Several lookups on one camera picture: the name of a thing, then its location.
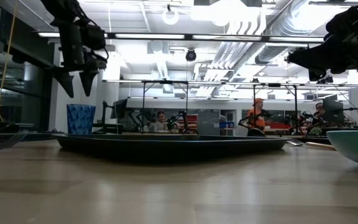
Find silver ventilation duct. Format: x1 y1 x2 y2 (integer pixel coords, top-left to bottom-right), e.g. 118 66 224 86
254 0 324 65

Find black computer monitor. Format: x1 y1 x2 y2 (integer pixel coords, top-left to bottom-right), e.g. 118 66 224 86
322 97 346 124
109 98 129 121

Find iridescent fork with blue handle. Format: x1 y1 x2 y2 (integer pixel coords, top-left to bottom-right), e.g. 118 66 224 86
0 133 28 151

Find metal spoon with wooden handle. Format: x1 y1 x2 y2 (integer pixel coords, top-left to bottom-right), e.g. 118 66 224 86
287 139 337 152

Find blue faceted plastic cup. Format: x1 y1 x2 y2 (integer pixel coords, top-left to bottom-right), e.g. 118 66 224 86
66 103 96 135

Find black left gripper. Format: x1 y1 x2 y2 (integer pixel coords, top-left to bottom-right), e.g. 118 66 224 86
51 21 108 99

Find black aluminium rig frame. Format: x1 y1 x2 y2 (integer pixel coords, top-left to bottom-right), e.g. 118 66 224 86
32 30 326 43

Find black plastic tray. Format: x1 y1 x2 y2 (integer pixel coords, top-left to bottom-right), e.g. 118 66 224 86
52 133 291 157

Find red storage bins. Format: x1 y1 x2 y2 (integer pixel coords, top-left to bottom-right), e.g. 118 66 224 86
184 114 199 133

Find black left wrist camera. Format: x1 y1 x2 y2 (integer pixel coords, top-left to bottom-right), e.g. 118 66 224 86
80 23 107 51

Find person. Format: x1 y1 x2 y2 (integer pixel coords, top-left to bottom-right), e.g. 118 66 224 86
311 102 326 126
246 98 267 135
154 110 168 132

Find black overhead camera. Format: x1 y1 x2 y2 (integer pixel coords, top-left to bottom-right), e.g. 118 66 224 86
185 48 198 62

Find black background rig frame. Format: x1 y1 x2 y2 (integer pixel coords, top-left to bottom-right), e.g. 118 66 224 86
252 82 299 136
140 79 190 134

